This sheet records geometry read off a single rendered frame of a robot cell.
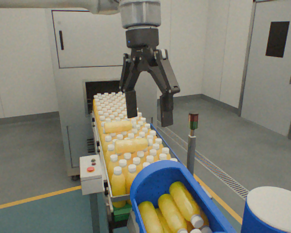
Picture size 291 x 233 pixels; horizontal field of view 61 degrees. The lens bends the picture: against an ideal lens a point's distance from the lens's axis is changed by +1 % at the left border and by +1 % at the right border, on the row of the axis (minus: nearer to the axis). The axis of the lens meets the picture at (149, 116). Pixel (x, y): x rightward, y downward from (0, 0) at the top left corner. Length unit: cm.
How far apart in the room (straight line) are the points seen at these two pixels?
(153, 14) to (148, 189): 75
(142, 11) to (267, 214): 94
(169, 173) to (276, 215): 46
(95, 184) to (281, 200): 85
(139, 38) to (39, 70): 459
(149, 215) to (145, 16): 73
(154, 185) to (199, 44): 525
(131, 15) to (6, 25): 456
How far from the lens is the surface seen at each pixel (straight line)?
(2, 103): 526
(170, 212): 100
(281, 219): 119
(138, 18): 54
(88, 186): 125
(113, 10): 70
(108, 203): 137
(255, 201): 123
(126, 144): 133
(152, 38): 55
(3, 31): 506
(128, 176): 125
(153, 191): 111
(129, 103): 64
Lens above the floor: 176
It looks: 20 degrees down
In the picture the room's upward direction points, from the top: straight up
